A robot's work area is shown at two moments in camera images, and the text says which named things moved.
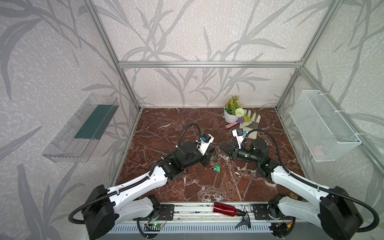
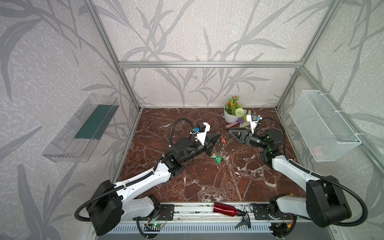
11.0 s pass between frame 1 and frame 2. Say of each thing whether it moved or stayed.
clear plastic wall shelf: stayed
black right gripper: moved
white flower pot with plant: stayed
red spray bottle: stayed
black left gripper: moved
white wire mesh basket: stayed
